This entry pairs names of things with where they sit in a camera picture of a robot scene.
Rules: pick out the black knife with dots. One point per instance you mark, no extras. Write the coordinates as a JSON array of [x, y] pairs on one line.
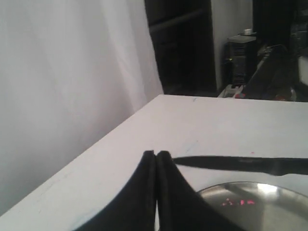
[[271, 166]]

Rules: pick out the white backdrop curtain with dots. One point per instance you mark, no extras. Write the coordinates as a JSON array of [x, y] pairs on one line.
[[70, 71]]

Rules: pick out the black computer tower background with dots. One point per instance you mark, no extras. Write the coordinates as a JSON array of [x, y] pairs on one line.
[[243, 52]]

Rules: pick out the dark cabinet in background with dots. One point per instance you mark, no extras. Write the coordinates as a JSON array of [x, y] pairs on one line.
[[182, 36]]

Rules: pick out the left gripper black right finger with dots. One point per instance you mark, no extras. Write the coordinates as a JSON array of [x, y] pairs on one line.
[[180, 208]]

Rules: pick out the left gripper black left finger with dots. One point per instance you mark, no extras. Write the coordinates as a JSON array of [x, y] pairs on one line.
[[134, 208]]

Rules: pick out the round stainless steel plate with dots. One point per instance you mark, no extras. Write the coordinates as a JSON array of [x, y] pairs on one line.
[[259, 207]]

